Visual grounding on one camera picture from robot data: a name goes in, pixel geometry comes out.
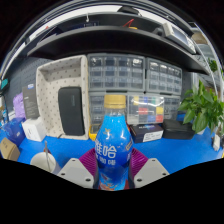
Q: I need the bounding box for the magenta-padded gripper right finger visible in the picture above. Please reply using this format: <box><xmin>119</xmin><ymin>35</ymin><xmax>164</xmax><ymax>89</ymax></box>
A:
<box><xmin>128</xmin><ymin>147</ymin><xmax>170</xmax><ymax>189</ymax></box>

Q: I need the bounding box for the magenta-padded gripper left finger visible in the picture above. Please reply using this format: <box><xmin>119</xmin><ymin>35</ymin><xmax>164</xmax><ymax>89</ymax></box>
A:
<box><xmin>57</xmin><ymin>148</ymin><xmax>99</xmax><ymax>189</ymax></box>

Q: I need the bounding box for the blue drink bottle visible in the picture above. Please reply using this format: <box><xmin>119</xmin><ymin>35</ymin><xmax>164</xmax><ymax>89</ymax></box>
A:
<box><xmin>94</xmin><ymin>94</ymin><xmax>134</xmax><ymax>191</ymax></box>

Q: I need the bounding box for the metal spoon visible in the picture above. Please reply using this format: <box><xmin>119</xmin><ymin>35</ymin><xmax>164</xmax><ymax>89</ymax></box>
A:
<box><xmin>43</xmin><ymin>140</ymin><xmax>54</xmax><ymax>173</ymax></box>

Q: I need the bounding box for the white ribbed cup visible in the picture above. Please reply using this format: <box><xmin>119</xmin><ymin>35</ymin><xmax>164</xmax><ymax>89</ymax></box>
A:
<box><xmin>29</xmin><ymin>151</ymin><xmax>63</xmax><ymax>175</ymax></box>

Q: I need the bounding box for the black box with white label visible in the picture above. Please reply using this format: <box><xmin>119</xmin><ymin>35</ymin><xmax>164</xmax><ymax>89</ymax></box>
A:
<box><xmin>129</xmin><ymin>123</ymin><xmax>164</xmax><ymax>144</ymax></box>

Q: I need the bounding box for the black flat case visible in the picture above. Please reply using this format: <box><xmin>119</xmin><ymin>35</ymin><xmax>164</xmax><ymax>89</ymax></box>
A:
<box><xmin>162</xmin><ymin>119</ymin><xmax>196</xmax><ymax>140</ymax></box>

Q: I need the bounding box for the white carton box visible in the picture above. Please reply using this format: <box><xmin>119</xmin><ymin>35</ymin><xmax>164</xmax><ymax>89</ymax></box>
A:
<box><xmin>21</xmin><ymin>116</ymin><xmax>47</xmax><ymax>143</ymax></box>

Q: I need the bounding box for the black rectangular case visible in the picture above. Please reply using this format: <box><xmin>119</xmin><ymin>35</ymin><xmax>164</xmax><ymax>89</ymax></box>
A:
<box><xmin>57</xmin><ymin>86</ymin><xmax>86</xmax><ymax>137</ymax></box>

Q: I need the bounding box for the clear organizer with coloured parts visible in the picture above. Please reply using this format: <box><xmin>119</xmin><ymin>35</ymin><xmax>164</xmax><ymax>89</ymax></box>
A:
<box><xmin>126</xmin><ymin>95</ymin><xmax>165</xmax><ymax>126</ymax></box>

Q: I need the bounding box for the grey small-parts drawer cabinet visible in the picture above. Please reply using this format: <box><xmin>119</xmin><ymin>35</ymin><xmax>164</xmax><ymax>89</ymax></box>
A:
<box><xmin>87</xmin><ymin>53</ymin><xmax>147</xmax><ymax>93</ymax></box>
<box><xmin>163</xmin><ymin>94</ymin><xmax>183</xmax><ymax>122</ymax></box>
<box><xmin>145</xmin><ymin>58</ymin><xmax>184</xmax><ymax>97</ymax></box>
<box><xmin>88</xmin><ymin>92</ymin><xmax>129</xmax><ymax>127</ymax></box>

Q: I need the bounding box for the brown cardboard box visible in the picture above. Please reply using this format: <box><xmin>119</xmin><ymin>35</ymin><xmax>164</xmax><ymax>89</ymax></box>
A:
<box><xmin>0</xmin><ymin>137</ymin><xmax>21</xmax><ymax>162</ymax></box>

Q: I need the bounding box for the white power adapter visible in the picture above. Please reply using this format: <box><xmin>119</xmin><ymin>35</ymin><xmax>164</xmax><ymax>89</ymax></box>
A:
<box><xmin>212</xmin><ymin>134</ymin><xmax>222</xmax><ymax>152</ymax></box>

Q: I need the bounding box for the blue printed box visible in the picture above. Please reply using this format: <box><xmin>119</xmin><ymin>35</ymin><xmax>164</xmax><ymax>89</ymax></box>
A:
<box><xmin>2</xmin><ymin>117</ymin><xmax>26</xmax><ymax>147</ymax></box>

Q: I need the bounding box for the green potted plant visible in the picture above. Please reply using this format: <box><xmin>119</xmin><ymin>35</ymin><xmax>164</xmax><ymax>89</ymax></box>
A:
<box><xmin>176</xmin><ymin>79</ymin><xmax>224</xmax><ymax>135</ymax></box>

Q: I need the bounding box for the dark grey flat box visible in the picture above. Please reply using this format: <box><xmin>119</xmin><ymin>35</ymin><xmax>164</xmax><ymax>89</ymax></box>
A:
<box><xmin>21</xmin><ymin>83</ymin><xmax>41</xmax><ymax>120</ymax></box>

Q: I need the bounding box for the purple plastic bag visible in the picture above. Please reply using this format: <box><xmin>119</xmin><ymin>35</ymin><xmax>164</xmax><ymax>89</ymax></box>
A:
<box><xmin>12</xmin><ymin>92</ymin><xmax>27</xmax><ymax>119</ymax></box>

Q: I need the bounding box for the white perforated tray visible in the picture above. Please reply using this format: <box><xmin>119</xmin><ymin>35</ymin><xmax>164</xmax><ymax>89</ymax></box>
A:
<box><xmin>35</xmin><ymin>54</ymin><xmax>90</xmax><ymax>140</ymax></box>

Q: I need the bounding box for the white shelf unit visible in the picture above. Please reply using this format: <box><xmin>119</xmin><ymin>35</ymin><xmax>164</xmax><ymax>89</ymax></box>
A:
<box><xmin>191</xmin><ymin>23</ymin><xmax>224</xmax><ymax>101</ymax></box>

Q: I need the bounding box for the black workbench shelf unit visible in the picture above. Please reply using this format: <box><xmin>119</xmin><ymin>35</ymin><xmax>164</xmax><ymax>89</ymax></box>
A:
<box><xmin>26</xmin><ymin>6</ymin><xmax>211</xmax><ymax>76</ymax></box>

